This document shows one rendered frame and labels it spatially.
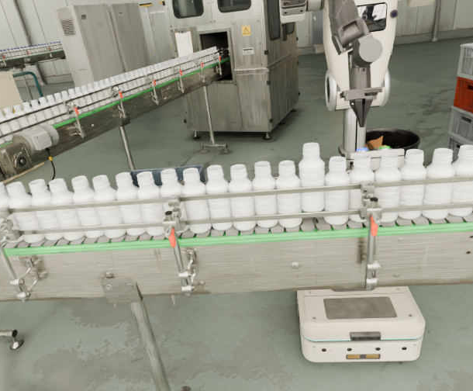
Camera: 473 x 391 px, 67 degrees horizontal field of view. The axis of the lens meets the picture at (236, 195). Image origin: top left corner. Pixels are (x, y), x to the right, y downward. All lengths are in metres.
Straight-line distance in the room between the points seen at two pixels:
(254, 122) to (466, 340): 3.37
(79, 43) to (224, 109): 3.00
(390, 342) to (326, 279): 0.85
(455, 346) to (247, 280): 1.32
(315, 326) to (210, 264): 0.84
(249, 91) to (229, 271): 3.74
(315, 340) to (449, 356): 0.63
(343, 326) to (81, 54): 6.03
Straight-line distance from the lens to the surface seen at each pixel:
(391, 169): 0.89
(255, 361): 1.90
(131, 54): 7.63
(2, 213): 1.08
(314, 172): 0.85
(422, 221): 0.97
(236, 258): 0.94
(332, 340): 1.75
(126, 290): 1.07
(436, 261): 1.02
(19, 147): 2.26
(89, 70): 6.80
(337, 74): 1.41
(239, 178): 0.86
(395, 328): 1.75
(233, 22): 4.52
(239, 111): 4.67
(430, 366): 1.97
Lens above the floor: 1.49
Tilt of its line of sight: 27 degrees down
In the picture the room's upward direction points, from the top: 7 degrees counter-clockwise
